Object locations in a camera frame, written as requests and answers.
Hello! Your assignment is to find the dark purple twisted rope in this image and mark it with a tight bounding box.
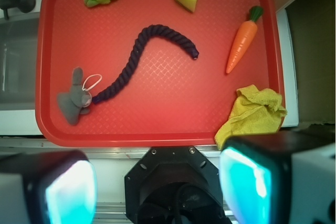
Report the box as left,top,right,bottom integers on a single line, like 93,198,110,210
92,24,200,105

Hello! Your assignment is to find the grey plush bunny toy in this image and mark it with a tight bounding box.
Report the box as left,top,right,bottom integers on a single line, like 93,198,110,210
57,67,102,125

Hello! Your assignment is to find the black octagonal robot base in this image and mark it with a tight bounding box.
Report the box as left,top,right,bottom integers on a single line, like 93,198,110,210
124,146,232,223

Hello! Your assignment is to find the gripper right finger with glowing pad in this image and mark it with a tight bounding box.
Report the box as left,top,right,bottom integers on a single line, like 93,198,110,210
219,126,335,223

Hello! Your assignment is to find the red plastic tray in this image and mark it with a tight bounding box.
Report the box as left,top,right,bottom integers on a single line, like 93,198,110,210
35,0,284,147

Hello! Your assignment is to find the yellow crumpled cloth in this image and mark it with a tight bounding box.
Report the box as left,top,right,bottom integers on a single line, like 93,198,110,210
214,84,287,151

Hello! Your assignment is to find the orange toy carrot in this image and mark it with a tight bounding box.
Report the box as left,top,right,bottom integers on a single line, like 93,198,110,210
226,6,264,74

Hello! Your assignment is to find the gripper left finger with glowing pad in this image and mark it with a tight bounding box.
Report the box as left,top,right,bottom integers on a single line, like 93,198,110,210
1,150,98,223

